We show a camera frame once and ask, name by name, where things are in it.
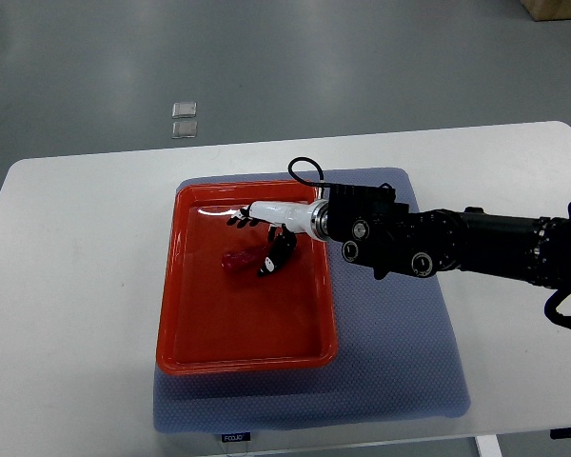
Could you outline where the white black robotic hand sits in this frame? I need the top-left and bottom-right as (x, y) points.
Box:
(226, 199), (327, 277)

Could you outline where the red chili pepper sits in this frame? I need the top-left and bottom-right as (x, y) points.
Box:
(221, 245), (269, 272)

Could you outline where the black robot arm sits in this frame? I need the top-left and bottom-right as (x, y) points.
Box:
(228, 183), (571, 329)

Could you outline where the red plastic tray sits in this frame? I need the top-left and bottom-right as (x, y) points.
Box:
(156, 179), (338, 376)

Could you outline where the upper metal floor plate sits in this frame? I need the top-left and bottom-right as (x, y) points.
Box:
(171, 101), (197, 119)

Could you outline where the blue-grey textured mat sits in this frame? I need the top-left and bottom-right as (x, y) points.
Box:
(153, 173), (470, 434)

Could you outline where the black mat label tag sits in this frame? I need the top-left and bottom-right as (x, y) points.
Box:
(221, 431), (251, 444)

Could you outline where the white table leg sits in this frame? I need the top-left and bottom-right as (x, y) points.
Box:
(475, 434), (503, 457)

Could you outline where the cardboard box corner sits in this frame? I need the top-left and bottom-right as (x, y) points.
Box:
(521, 0), (571, 21)

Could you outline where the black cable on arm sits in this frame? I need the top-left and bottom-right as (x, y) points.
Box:
(287, 156), (327, 188)

